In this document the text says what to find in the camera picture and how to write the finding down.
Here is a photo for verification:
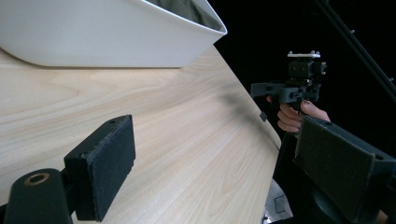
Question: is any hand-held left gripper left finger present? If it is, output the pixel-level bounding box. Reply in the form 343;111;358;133
64;114;136;222

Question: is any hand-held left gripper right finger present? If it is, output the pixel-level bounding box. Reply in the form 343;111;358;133
292;115;396;224

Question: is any olive green cloth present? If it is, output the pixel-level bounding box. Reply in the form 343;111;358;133
146;0;224;32

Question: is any white plastic bin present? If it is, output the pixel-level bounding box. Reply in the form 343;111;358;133
0;0;228;69

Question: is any black metal frame bar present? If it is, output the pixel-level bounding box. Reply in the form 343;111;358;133
312;0;396;105

